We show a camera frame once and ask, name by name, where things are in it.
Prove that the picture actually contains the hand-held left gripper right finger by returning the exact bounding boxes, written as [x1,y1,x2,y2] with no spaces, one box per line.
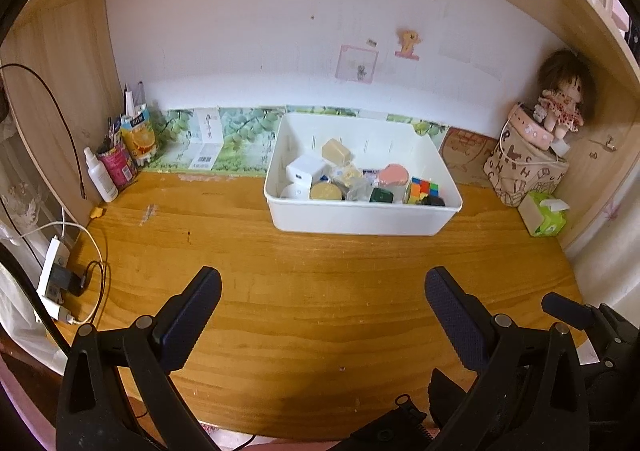
[425,267,591,451]

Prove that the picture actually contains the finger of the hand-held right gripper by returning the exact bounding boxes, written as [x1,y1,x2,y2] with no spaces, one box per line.
[542,292,598,332]

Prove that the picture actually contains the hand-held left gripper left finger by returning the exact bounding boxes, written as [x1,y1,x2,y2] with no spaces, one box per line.
[55,267,222,451]

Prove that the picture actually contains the colourful puzzle cube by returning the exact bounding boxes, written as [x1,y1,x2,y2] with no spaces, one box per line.
[404,177,442,206]

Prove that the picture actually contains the white plastic storage bin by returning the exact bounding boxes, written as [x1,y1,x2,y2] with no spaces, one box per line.
[263,112,463,237]

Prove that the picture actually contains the pink correction tape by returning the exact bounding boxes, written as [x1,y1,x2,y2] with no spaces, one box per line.
[375,163,412,192]

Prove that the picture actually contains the clear plastic box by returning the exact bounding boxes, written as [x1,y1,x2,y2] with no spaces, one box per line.
[331,163,375,202]

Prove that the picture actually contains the white plug charger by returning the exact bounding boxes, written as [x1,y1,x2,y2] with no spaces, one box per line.
[286,154,327,188]

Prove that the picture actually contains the small cream block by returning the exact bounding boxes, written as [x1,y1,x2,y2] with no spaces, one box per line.
[321,138,357,168]

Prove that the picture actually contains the green tissue pack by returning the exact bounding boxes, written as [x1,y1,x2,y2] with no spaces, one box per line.
[517,190,572,238]

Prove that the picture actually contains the black charger on power strip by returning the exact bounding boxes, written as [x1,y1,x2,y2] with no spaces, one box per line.
[50,263,89,298]

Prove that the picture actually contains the beige patterned fabric bag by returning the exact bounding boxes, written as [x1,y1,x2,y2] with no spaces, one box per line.
[482,103,571,208]

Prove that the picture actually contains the white power strip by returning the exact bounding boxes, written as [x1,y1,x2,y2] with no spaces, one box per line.
[34,236,72,324]

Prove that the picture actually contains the pink garment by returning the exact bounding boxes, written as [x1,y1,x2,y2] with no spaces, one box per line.
[200,423,362,451]

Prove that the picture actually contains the white plastic bottle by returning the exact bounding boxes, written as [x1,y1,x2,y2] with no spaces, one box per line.
[82,147,119,204]

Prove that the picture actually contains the brown printed poster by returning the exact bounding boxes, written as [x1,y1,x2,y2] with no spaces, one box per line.
[440,127,502,190]

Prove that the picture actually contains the red can pen holder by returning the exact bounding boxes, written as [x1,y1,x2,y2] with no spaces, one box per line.
[96,141,139,192]

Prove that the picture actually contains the orange juice carton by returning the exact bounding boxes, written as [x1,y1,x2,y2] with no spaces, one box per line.
[120,108,162,166]

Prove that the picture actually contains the green leaf printed cardboard strip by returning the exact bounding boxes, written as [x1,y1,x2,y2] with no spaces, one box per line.
[147,105,449,178]

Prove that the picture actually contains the bundle of pens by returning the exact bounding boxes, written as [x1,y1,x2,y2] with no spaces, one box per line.
[106,115,125,155]

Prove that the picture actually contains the brown-haired rag doll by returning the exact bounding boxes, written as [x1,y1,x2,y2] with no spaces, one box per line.
[530,48,599,140]

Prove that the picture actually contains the white lace curtain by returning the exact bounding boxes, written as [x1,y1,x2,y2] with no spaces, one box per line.
[0,128,71,372]

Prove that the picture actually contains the wooden desk hutch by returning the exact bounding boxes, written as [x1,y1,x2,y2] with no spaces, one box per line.
[0,0,640,257]

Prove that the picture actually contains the white cable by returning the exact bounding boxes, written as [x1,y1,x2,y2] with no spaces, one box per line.
[15,220,109,328]

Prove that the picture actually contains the thick black cable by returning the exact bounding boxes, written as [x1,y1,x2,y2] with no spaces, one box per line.
[0,238,73,364]

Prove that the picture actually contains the thin black cable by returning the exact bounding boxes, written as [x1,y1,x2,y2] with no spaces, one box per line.
[0,62,88,200]

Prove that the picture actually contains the pink square wall note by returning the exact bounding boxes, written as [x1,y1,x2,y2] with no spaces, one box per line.
[336,44,379,84]

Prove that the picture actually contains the orange cartoon wall sticker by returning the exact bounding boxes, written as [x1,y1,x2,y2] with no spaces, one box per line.
[393,29,422,62]

